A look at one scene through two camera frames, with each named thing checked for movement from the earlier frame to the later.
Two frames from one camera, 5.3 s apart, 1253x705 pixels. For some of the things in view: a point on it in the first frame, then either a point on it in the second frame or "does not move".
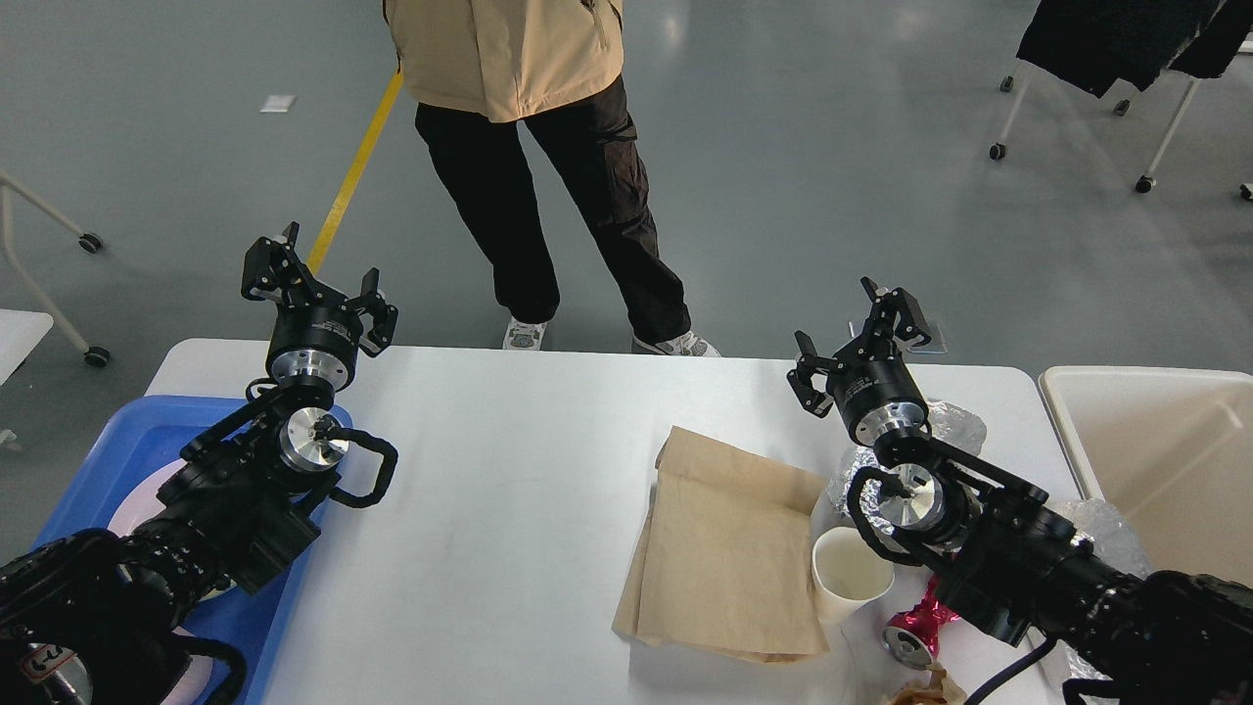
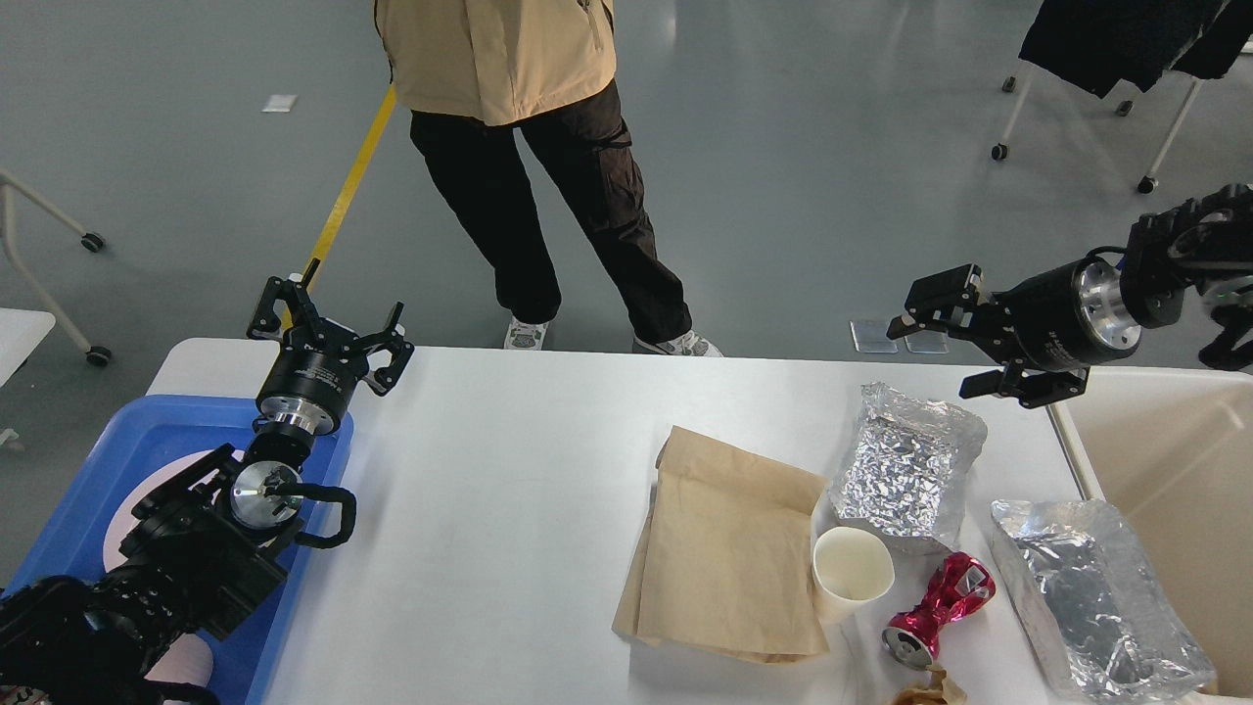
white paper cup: (848, 571) does not move
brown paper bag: (725, 558) does not move
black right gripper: (869, 382) → (1063, 322)
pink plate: (142, 504) does not move
